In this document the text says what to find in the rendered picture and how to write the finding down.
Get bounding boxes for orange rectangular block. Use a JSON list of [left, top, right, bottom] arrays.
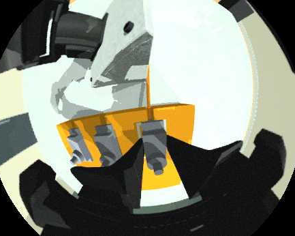
[[57, 104, 195, 190]]

